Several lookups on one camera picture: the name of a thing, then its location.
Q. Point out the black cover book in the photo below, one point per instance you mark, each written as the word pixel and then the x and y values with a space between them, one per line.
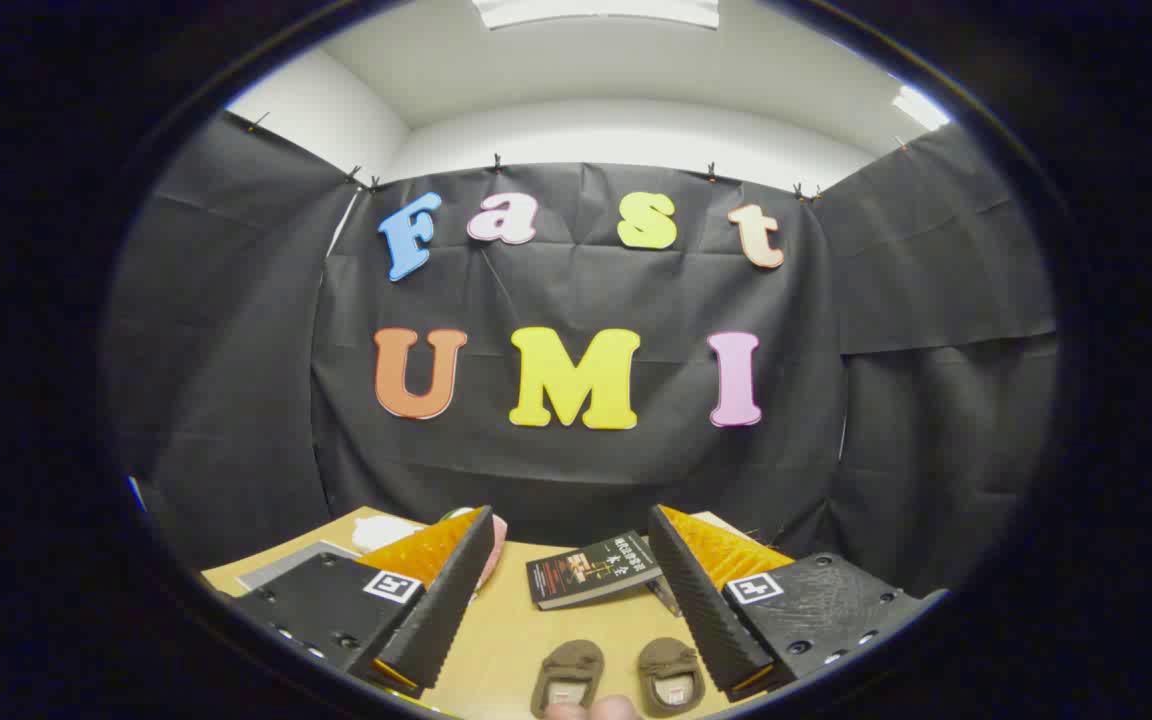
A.
pixel 591 572

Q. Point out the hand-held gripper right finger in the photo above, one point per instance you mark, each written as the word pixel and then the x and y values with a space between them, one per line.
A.
pixel 706 610

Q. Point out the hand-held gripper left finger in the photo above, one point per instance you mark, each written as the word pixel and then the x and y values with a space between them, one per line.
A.
pixel 441 610

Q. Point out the small ceiling light panel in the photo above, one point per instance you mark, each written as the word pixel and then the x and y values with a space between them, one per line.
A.
pixel 921 107

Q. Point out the white plush toy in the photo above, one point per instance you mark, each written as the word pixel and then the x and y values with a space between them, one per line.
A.
pixel 381 532

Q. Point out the watermelon slice plush toy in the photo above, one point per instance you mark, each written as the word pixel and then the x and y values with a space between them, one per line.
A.
pixel 493 560

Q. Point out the grey fabric storage box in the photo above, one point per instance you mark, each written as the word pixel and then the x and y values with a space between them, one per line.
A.
pixel 286 567

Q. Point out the brown fuzzy shoe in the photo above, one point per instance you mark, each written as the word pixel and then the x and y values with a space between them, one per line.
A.
pixel 568 668
pixel 669 665

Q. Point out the long ceiling light panel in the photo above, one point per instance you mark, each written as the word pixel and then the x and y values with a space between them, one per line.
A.
pixel 596 10

